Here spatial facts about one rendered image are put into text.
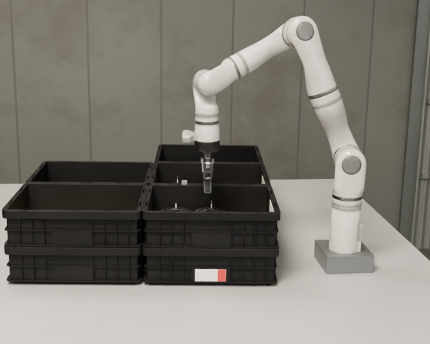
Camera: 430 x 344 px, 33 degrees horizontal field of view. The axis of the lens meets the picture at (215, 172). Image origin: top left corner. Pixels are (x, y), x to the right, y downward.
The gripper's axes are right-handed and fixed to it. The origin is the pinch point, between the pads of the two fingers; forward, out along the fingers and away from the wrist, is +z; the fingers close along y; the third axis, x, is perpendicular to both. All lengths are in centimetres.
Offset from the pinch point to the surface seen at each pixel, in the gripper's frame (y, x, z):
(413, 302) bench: -24, -58, 28
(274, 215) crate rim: -14.1, -18.7, 5.1
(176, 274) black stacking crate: -12.3, 9.5, 23.4
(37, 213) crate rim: -13, 49, 4
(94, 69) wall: 195, 56, -13
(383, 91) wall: 208, -109, 2
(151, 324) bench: -37.6, 15.7, 27.0
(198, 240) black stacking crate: -13.1, 3.0, 12.8
